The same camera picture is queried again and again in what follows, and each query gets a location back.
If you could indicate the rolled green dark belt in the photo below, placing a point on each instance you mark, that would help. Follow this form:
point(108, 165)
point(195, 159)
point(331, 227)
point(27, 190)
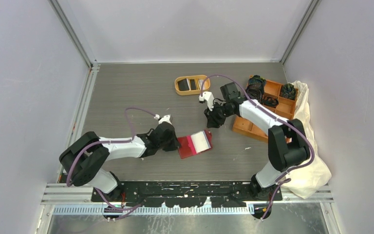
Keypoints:
point(288, 91)

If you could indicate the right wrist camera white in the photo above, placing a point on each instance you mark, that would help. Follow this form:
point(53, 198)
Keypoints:
point(208, 98)

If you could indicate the black credit card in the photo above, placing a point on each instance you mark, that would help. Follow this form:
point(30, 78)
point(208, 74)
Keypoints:
point(183, 85)

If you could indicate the rolled black belt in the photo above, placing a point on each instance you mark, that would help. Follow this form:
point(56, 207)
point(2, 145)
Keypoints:
point(255, 91)

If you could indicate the red card holder wallet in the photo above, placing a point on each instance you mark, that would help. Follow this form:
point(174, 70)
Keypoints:
point(195, 144)

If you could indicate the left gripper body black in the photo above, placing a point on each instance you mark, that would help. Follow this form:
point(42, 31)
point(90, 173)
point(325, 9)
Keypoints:
point(170, 144)

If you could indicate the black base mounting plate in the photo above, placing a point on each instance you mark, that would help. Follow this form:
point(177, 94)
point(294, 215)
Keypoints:
point(186, 194)

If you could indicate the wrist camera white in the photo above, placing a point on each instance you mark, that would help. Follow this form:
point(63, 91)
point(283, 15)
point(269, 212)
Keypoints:
point(208, 98)
point(163, 119)

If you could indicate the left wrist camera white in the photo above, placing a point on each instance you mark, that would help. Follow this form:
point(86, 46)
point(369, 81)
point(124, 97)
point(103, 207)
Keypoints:
point(163, 119)

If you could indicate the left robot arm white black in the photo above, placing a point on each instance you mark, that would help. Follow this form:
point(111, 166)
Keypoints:
point(84, 159)

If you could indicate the rolled dark patterned belt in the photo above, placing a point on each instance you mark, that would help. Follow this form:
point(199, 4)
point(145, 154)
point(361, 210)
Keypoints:
point(257, 80)

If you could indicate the orange compartment organizer tray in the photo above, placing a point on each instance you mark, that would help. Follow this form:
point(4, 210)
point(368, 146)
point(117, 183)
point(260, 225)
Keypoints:
point(272, 101)

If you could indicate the orange oval card tray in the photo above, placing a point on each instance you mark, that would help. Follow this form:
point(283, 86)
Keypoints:
point(206, 85)

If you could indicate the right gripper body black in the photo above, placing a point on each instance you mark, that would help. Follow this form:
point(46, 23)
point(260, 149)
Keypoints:
point(218, 113)

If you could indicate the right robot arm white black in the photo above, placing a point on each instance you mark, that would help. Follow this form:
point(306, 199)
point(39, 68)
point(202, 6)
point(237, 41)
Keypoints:
point(288, 146)

